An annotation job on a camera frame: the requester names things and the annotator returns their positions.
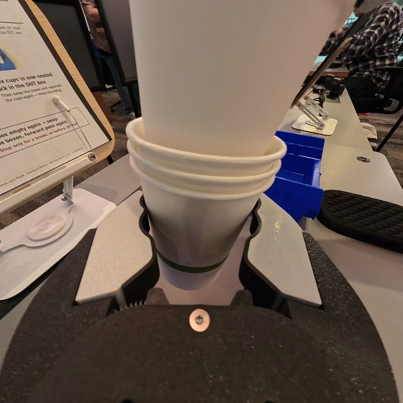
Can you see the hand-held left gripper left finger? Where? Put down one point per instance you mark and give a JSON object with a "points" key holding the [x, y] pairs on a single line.
{"points": [[107, 264]]}

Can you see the white paper cup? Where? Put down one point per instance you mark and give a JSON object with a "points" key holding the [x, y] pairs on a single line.
{"points": [[227, 69]]}

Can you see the black textured pad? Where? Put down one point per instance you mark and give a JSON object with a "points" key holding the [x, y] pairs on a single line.
{"points": [[365, 217]]}

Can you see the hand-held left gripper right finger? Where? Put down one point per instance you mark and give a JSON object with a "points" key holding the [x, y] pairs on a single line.
{"points": [[286, 264]]}

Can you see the black framed panel on stand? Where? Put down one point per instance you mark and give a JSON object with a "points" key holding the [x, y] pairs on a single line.
{"points": [[119, 38]]}

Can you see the pale cloth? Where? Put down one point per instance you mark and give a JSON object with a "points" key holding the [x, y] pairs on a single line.
{"points": [[369, 132]]}

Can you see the wooden instruction board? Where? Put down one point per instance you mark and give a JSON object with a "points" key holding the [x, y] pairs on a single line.
{"points": [[44, 94]]}

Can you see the stack of nested white cups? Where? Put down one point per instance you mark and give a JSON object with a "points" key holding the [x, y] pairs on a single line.
{"points": [[195, 233]]}

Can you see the blue plastic bin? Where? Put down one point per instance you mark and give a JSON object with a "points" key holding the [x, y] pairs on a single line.
{"points": [[299, 179]]}

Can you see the round table grommet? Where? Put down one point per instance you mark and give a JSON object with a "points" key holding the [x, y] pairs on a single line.
{"points": [[363, 159]]}

